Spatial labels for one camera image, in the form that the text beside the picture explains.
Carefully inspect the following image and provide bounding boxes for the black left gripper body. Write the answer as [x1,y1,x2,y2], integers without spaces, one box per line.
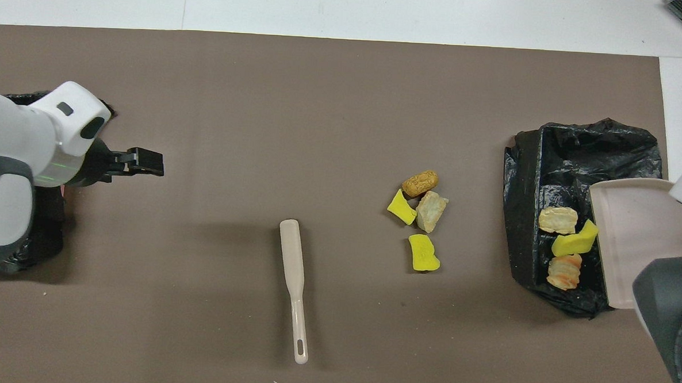
[68,138,129,190]

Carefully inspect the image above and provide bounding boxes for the beige hand brush black bristles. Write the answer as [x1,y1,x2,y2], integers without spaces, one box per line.
[273,218,315,365]

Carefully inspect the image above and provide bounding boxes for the yellow sponge piece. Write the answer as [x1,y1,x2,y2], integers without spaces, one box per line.
[550,217,599,259]
[386,188,419,227]
[407,233,442,273]

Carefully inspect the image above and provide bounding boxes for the pale trash lump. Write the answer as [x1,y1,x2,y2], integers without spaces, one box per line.
[538,205,579,235]
[415,190,450,234]

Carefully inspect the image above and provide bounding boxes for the orange striped bread toy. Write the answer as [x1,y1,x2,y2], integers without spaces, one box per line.
[546,252,583,291]

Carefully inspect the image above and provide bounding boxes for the beige plastic dustpan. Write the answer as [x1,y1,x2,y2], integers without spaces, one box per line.
[584,175,682,312]

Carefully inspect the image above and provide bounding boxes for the right black plastic bag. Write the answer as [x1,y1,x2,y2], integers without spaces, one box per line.
[0,87,117,279]

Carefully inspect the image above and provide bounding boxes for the black plastic bag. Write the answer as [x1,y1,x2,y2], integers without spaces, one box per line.
[0,87,117,279]
[497,113,665,322]

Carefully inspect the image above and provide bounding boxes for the brown table mat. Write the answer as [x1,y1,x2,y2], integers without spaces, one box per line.
[0,22,682,383]

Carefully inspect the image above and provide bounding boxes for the left black plastic bag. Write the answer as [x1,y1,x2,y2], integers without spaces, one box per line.
[497,113,665,322]

